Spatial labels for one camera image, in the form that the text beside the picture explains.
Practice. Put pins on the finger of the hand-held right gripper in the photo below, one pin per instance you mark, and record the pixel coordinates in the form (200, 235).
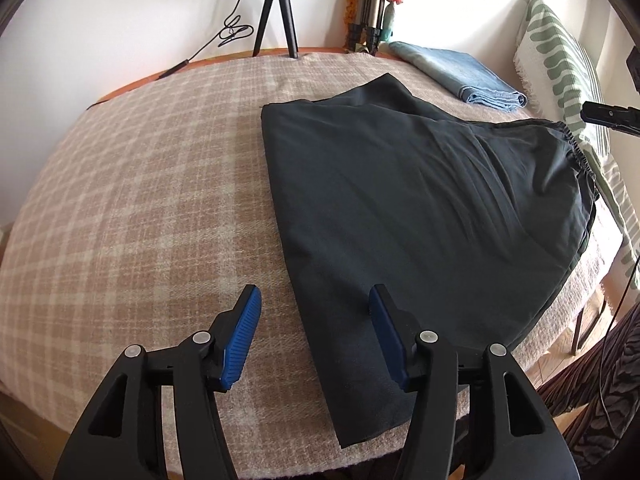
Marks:
(612, 116)

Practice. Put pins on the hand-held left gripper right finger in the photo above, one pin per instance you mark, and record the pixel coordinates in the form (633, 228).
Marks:
(387, 340)

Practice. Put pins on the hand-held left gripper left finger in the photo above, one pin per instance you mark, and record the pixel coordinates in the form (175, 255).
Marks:
(242, 340)

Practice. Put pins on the black pants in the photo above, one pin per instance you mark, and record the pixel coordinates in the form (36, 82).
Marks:
(400, 185)

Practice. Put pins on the green patterned white pillow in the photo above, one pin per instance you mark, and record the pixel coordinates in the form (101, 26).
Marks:
(555, 45)

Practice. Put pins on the folded blue jeans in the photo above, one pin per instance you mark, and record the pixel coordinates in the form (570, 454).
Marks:
(460, 70)

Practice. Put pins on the beige plaid blanket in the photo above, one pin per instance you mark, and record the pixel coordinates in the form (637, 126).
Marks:
(150, 185)

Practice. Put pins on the zebra striped clothing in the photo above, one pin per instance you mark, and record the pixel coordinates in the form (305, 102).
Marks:
(615, 435)

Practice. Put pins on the folded silver tripod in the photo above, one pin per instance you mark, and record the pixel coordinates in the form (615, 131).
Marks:
(372, 5)

